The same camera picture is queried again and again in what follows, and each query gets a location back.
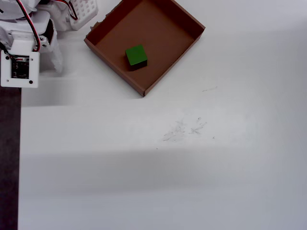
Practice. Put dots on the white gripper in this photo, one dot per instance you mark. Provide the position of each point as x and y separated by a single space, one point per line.
55 55

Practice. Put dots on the green cube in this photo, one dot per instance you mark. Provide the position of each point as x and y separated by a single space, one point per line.
136 55

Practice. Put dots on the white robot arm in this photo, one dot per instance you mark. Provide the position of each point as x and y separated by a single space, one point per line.
12 9

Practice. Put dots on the brown cardboard box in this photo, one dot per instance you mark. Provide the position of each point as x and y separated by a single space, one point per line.
163 31

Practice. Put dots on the white camera mount with board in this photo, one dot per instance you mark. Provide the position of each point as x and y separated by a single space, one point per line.
33 69

